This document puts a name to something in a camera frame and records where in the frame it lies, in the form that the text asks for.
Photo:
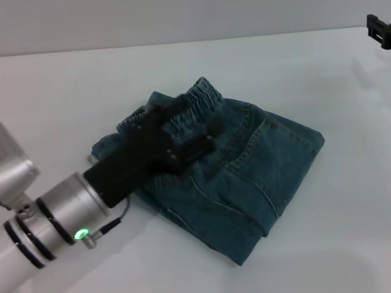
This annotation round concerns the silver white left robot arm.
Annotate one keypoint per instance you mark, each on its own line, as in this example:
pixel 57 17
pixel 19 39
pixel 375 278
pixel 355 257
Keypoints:
pixel 25 218

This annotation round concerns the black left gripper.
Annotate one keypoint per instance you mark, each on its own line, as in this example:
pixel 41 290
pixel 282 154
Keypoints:
pixel 141 158

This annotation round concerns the blue denim shorts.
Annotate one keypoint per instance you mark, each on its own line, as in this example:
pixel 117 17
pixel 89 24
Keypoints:
pixel 254 182

